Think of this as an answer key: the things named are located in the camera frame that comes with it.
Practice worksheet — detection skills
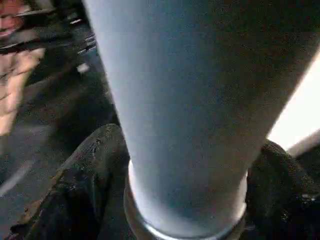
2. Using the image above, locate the white plastic table leg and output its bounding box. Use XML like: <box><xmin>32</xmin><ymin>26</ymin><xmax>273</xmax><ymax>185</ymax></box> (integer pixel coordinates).
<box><xmin>82</xmin><ymin>0</ymin><xmax>320</xmax><ymax>238</ymax></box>

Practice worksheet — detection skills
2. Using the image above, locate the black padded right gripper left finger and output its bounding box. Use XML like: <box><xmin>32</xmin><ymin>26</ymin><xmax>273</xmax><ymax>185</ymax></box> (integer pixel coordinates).
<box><xmin>9</xmin><ymin>123</ymin><xmax>131</xmax><ymax>240</ymax></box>

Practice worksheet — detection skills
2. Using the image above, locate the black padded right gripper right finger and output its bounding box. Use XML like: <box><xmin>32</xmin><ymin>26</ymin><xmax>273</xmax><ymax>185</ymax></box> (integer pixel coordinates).
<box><xmin>243</xmin><ymin>139</ymin><xmax>320</xmax><ymax>240</ymax></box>

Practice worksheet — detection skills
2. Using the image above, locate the pink cloth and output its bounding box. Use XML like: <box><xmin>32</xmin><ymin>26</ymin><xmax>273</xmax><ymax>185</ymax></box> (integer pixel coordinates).
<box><xmin>0</xmin><ymin>0</ymin><xmax>26</xmax><ymax>36</ymax></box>

